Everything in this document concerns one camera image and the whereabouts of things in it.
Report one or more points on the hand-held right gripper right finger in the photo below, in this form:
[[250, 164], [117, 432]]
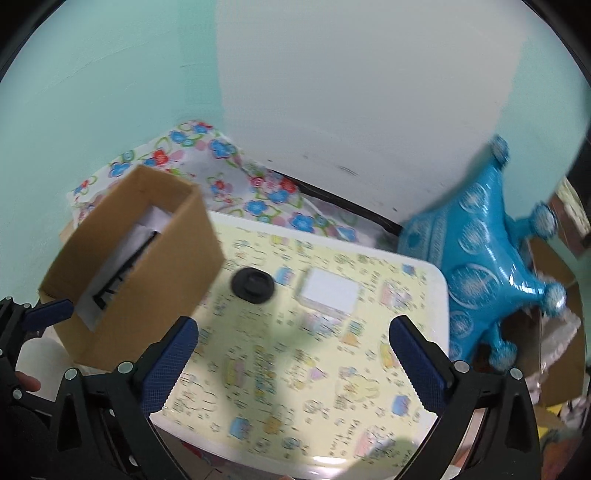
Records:
[[418, 364]]

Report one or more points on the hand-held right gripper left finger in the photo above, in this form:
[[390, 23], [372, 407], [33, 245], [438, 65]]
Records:
[[171, 364]]

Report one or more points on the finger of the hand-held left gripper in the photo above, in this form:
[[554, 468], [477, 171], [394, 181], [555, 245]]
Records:
[[51, 311]]

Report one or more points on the black plastic frame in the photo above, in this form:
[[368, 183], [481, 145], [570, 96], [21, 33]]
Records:
[[102, 297]]

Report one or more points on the brown cardboard box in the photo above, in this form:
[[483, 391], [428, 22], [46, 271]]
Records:
[[152, 277]]

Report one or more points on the person's left hand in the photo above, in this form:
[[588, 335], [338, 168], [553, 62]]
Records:
[[28, 383]]

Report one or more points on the printed yellow tablecloth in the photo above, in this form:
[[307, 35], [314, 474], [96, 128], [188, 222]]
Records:
[[277, 360]]

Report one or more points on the large open cardboard carton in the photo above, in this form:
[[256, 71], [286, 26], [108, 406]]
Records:
[[521, 341]]

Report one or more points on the black round cap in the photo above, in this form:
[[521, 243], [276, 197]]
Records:
[[251, 286]]

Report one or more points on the clear plastic box white lid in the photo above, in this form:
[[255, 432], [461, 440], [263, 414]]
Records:
[[328, 288]]

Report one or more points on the blue star foil balloon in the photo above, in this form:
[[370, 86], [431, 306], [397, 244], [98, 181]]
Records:
[[480, 240]]

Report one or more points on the clear plastic bag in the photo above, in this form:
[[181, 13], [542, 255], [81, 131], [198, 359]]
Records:
[[561, 337]]

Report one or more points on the yellow plastic bag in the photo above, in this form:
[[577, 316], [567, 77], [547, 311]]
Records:
[[554, 422]]

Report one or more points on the floral cloth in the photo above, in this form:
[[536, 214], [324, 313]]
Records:
[[221, 152]]

